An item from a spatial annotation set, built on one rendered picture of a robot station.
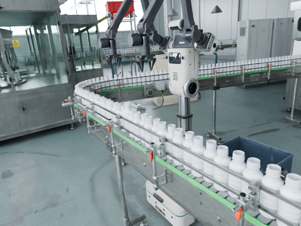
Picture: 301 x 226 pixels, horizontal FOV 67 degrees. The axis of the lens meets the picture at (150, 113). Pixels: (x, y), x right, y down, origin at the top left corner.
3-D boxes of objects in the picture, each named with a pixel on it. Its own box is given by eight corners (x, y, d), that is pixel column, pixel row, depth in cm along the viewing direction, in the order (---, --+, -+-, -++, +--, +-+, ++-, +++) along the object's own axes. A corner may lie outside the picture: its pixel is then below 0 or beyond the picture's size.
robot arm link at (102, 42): (115, 29, 162) (110, 30, 169) (100, 30, 156) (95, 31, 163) (117, 46, 165) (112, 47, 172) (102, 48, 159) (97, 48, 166)
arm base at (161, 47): (165, 49, 191) (170, 36, 191) (158, 45, 186) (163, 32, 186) (159, 49, 198) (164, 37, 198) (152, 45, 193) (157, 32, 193)
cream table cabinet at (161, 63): (187, 95, 634) (187, 52, 598) (198, 100, 576) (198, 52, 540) (150, 101, 607) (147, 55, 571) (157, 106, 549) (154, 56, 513)
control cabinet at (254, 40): (255, 83, 727) (260, 19, 669) (268, 85, 681) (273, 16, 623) (234, 85, 707) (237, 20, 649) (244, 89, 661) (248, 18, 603)
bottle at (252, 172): (257, 198, 77) (261, 155, 72) (262, 211, 72) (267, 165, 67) (239, 197, 78) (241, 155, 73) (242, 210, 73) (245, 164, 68)
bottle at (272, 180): (255, 214, 71) (260, 168, 66) (261, 203, 75) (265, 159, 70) (277, 223, 67) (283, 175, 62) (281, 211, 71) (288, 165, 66)
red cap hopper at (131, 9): (116, 89, 787) (106, 1, 701) (113, 86, 853) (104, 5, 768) (142, 86, 809) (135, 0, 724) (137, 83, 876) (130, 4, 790)
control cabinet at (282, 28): (278, 79, 749) (285, 17, 691) (291, 81, 703) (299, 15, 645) (258, 82, 729) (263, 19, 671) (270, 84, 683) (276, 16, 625)
